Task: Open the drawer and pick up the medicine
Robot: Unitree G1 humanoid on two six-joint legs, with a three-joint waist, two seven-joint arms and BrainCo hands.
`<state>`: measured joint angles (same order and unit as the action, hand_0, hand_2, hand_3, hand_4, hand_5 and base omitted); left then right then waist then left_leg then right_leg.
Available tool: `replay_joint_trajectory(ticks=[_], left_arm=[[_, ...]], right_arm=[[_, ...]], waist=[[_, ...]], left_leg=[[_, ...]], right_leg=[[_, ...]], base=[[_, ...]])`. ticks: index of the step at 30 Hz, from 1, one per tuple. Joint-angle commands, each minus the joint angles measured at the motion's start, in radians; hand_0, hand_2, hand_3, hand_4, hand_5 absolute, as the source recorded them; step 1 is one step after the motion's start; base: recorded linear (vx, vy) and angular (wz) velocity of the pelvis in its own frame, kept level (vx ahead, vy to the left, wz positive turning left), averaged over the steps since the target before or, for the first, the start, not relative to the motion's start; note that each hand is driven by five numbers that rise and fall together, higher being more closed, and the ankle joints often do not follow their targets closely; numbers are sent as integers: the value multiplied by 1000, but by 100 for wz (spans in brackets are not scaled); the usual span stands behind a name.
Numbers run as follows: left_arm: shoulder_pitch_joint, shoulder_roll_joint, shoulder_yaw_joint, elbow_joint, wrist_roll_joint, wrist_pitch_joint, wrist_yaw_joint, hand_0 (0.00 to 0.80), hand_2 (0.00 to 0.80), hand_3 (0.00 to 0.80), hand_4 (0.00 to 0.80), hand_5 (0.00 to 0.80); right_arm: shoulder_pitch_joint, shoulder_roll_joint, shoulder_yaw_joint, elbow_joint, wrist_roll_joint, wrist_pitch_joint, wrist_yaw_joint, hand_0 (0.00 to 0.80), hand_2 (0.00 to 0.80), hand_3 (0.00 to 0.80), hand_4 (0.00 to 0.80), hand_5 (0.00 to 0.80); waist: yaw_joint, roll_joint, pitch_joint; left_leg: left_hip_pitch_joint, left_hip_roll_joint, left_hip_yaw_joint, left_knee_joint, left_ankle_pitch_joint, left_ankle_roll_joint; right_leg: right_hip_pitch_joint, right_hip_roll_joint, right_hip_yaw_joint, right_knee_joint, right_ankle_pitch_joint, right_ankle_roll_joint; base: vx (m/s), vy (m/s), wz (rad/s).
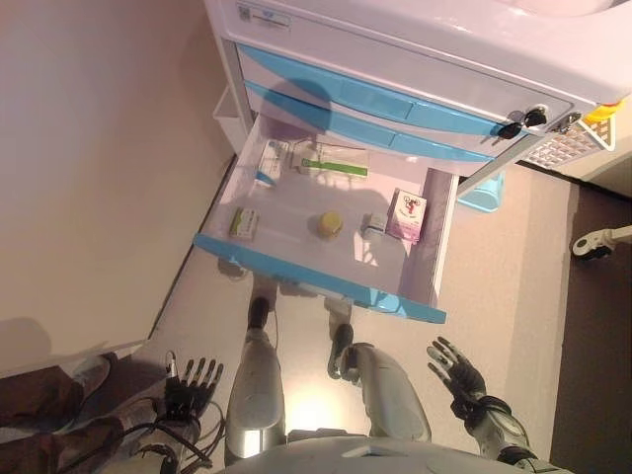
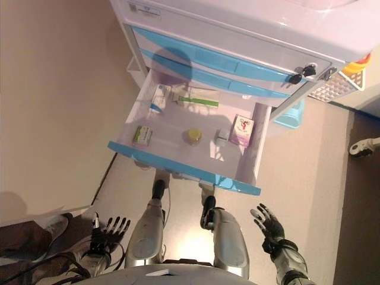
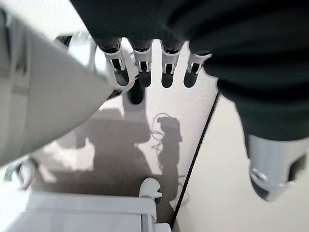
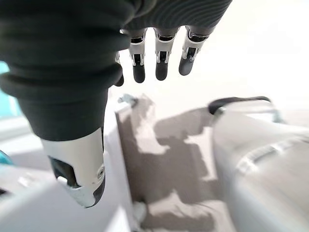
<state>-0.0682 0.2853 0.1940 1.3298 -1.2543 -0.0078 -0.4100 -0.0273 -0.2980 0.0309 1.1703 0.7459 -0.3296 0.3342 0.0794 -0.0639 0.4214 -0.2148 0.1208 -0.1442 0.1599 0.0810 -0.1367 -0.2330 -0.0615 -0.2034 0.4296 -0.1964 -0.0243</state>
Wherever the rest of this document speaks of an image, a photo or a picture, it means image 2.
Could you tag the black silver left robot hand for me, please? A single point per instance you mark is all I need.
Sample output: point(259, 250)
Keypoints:
point(104, 240)

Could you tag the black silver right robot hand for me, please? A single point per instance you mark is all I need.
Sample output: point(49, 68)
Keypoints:
point(273, 230)

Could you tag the clear capsule bottle green label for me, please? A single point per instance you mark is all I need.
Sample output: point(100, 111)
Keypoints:
point(193, 136)

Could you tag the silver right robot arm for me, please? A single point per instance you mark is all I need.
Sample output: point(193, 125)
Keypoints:
point(288, 261)

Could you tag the pink medicine box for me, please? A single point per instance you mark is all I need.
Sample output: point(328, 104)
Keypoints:
point(242, 130)

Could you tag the white medicine bottle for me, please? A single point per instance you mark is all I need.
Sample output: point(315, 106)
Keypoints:
point(222, 136)

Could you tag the blue white medicine box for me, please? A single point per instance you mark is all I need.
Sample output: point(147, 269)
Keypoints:
point(160, 98)

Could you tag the silver left robot leg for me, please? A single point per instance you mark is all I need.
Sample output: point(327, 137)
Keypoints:
point(145, 237)

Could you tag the silver robot leg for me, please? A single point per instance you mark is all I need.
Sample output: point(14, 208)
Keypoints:
point(145, 237)
point(228, 246)

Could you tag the light sneaker shoe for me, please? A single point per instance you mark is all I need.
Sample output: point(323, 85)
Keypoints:
point(59, 228)

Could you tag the silver right robot leg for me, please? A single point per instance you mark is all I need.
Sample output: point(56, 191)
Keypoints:
point(228, 246)

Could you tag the grey robot torso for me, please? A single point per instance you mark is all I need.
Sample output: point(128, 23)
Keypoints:
point(178, 276)

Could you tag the brown trouser leg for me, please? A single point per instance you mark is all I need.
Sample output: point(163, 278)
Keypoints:
point(20, 240)

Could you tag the small green white box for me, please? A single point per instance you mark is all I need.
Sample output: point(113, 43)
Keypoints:
point(142, 135)

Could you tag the blue lidded waste bin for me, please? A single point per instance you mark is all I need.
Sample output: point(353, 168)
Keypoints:
point(291, 115)

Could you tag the long green white box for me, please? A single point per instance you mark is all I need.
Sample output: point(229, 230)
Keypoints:
point(199, 101)

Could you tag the black cart keys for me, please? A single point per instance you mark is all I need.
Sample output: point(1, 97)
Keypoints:
point(295, 78)

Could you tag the white lattice basket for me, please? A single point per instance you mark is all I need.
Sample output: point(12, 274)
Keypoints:
point(332, 86)

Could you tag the white side bin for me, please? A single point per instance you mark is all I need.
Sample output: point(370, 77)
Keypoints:
point(133, 71)

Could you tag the yellow sharps container red lid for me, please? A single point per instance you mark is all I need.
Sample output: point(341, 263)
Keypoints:
point(353, 68)

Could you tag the white medical cart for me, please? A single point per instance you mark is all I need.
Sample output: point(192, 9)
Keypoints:
point(267, 26)

